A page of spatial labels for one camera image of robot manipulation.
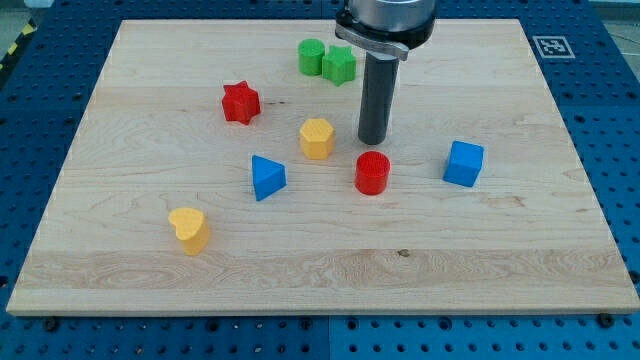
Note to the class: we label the light wooden board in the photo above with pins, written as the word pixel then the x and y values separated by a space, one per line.
pixel 528 238

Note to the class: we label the red star block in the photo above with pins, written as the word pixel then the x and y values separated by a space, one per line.
pixel 240 103

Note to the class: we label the blue triangle block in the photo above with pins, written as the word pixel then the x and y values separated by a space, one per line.
pixel 268 177

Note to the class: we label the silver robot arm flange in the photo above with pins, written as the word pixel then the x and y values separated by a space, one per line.
pixel 387 28

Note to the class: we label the yellow heart block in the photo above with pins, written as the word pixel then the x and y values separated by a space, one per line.
pixel 191 229

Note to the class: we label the red cylinder block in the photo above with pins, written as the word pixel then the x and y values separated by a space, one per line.
pixel 372 172

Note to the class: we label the yellow hexagon block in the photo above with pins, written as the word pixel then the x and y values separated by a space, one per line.
pixel 317 138

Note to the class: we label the green cylinder block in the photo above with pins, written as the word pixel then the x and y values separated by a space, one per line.
pixel 310 54

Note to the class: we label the white fiducial marker tag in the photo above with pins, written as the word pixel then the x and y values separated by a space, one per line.
pixel 553 47

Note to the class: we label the blue cube block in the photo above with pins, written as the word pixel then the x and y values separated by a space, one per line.
pixel 464 163

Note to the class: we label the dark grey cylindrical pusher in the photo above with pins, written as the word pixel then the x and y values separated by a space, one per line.
pixel 379 80

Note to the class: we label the green star block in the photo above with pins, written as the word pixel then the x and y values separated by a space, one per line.
pixel 339 65

